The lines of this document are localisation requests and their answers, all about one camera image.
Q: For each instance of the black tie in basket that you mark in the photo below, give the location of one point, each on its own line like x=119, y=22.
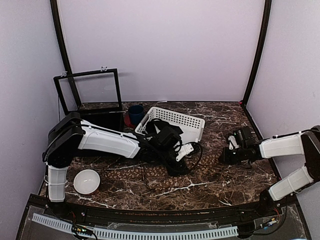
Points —
x=160, y=127

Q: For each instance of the black glass-lid display box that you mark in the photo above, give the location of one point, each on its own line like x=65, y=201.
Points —
x=95, y=95

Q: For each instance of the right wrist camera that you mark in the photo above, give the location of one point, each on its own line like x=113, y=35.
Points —
x=232, y=142

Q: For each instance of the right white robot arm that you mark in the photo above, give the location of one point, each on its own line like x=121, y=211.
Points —
x=302, y=147

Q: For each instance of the red round coaster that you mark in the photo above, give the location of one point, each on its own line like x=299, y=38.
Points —
x=127, y=121

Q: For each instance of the brown floral patterned tie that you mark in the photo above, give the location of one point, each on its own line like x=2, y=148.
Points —
x=155, y=179

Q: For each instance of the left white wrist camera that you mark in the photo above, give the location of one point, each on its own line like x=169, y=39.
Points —
x=186, y=149

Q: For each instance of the white bowl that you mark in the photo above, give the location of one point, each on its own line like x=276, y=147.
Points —
x=86, y=182

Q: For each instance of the dark blue mug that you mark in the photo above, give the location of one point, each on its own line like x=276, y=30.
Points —
x=136, y=114

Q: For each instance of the black curved front rail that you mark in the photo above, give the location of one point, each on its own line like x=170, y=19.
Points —
x=97, y=215

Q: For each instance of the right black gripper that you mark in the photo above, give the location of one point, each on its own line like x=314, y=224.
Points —
x=225, y=158

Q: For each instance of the right black frame post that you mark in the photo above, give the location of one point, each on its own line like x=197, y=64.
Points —
x=258, y=53

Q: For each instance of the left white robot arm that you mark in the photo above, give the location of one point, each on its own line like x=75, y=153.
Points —
x=73, y=134

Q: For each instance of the left black frame post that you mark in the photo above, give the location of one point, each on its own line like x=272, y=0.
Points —
x=63, y=50

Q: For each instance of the white slotted cable duct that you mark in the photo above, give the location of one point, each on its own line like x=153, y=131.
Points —
x=134, y=232

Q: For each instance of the white perforated plastic basket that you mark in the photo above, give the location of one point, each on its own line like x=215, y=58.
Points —
x=192, y=127

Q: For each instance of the black frame post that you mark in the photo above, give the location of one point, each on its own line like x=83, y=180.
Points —
x=63, y=50
x=258, y=53

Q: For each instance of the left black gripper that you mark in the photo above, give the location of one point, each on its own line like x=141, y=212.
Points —
x=177, y=170

